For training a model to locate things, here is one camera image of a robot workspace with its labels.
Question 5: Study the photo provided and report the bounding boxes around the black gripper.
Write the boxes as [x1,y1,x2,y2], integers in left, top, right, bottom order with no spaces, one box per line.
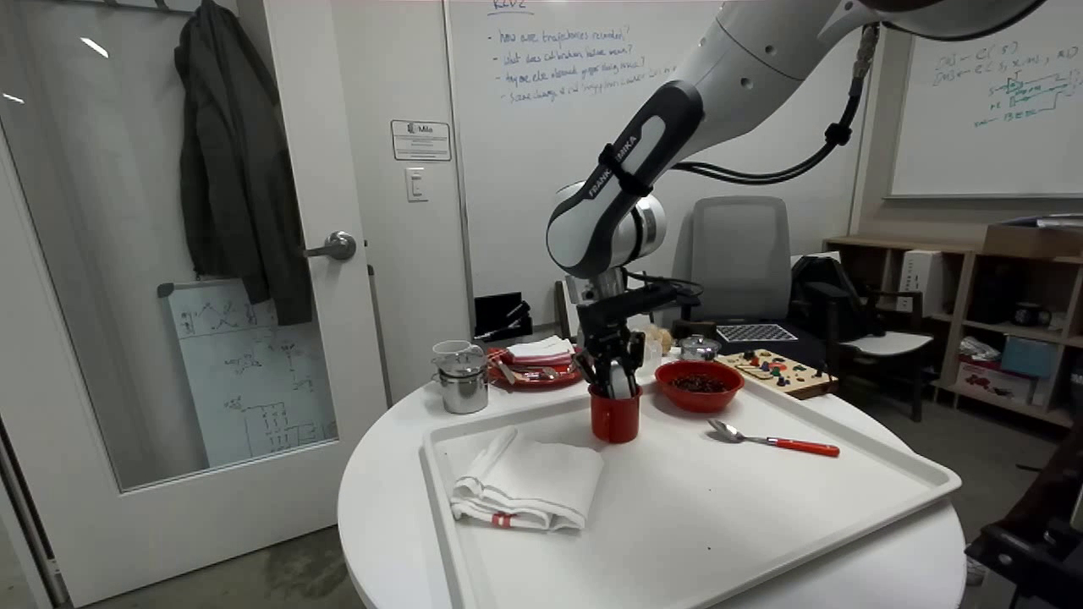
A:
[575,285,653,396]

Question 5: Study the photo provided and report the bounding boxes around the red enamel mug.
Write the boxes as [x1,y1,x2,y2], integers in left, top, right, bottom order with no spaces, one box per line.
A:
[589,383,642,446]

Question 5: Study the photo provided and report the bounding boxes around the white napkin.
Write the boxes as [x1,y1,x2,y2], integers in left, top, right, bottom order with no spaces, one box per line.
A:
[503,336,580,364]

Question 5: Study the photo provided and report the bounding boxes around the red plate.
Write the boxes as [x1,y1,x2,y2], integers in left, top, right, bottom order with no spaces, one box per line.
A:
[483,343,589,396]

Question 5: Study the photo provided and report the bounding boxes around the dark beans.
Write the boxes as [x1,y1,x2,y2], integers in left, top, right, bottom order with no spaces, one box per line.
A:
[672,368,730,396]

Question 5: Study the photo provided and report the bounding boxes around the red bowl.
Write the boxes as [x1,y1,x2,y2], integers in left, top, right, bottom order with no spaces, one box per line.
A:
[653,360,749,415]

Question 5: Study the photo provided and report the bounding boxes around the black open case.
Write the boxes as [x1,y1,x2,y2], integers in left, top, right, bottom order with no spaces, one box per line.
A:
[471,290,535,347]

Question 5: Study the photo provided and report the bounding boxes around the folded white cloth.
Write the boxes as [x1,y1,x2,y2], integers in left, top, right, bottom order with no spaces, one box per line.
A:
[450,427,608,534]

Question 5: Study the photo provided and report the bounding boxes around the black grid tray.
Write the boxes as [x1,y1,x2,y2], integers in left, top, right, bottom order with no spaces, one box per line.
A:
[714,321,804,349]

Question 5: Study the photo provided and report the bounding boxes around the steel canister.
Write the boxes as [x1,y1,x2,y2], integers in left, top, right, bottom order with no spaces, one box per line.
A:
[436,356,492,415]

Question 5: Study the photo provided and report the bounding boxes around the clear glass measuring cup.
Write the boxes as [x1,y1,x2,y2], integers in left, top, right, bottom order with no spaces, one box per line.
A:
[430,336,487,377]

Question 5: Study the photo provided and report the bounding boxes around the light grey chair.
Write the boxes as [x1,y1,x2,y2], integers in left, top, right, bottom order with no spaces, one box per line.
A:
[675,194,796,343]

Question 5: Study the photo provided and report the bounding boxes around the large white tray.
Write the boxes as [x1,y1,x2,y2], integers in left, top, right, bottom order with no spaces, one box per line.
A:
[418,383,965,609]

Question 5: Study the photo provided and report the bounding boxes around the wooden busy board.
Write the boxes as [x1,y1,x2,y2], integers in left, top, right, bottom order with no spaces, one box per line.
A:
[719,347,841,400]

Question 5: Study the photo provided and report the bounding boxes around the white door with window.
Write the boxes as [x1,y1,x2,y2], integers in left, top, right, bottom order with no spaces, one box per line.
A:
[0,0,392,607]

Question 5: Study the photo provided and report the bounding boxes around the black chair white seat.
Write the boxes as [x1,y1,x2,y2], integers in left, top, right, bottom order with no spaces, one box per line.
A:
[788,252,942,415]

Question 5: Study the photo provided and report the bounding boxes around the small leaning whiteboard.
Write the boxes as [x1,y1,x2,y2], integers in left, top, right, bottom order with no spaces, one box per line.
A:
[156,277,339,472]

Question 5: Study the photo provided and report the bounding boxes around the wooden shelf unit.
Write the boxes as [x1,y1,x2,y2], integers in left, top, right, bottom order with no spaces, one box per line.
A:
[827,229,1083,435]

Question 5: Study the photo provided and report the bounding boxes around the dark hanging jacket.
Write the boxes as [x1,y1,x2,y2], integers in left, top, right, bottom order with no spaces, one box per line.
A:
[173,0,320,329]

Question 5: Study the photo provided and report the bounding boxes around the cardboard box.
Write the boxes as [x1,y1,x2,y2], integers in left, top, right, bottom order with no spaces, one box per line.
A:
[981,218,1083,264]

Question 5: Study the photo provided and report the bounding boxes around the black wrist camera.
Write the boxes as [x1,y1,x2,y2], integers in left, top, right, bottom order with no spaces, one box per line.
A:
[629,277,703,325]

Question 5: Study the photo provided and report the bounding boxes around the metal spoon red handle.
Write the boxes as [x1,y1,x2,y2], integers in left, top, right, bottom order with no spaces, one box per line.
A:
[703,415,842,459]

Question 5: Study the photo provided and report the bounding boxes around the large wall whiteboard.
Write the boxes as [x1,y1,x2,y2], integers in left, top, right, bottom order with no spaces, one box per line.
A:
[443,0,872,333]

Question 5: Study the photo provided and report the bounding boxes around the white wall sign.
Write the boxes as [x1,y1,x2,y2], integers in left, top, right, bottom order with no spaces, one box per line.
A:
[391,117,455,166]

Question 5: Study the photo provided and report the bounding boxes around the silver door handle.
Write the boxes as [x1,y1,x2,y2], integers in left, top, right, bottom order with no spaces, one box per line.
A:
[306,227,361,264]

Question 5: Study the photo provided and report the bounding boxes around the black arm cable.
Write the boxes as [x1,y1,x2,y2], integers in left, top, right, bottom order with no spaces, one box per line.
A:
[675,22,887,191]

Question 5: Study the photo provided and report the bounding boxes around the framed wall whiteboard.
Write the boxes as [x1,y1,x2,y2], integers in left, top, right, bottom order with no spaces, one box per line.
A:
[889,0,1083,205]

